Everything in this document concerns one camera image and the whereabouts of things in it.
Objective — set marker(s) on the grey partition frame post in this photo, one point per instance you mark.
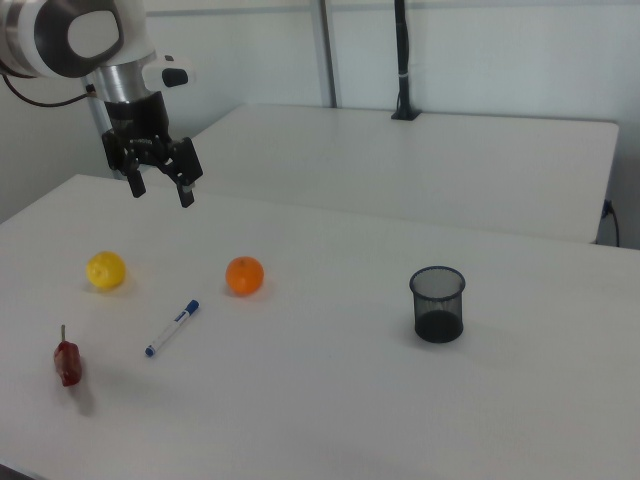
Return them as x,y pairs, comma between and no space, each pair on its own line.
327,50

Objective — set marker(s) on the black mesh pen cup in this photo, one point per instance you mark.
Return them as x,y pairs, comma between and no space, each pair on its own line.
438,320

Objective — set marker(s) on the white side table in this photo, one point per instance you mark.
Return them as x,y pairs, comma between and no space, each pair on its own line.
400,165

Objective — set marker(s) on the blue white whiteboard marker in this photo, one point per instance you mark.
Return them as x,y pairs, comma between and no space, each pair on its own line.
172,327

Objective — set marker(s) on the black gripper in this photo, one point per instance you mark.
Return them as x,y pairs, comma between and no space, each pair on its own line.
142,117

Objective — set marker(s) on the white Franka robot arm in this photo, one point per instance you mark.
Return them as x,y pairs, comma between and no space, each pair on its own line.
50,30

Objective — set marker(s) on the black pole with base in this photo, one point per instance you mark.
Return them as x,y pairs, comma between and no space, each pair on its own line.
403,60

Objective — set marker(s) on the orange mandarin fruit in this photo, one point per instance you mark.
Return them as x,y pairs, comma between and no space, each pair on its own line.
244,276

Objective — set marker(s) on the red chili pepper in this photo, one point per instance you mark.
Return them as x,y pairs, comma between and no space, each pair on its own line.
68,364

